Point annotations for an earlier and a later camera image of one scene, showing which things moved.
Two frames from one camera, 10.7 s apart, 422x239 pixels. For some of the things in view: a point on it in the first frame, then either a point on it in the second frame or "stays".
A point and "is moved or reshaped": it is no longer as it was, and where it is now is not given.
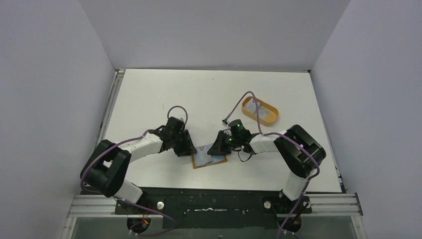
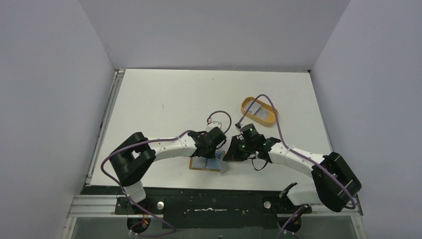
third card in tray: [251, 106] stays
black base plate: [215, 207] stays
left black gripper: [188, 148] → [211, 154]
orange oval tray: [272, 117] stays
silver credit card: [202, 154] is moved or reshaped
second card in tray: [263, 113] stays
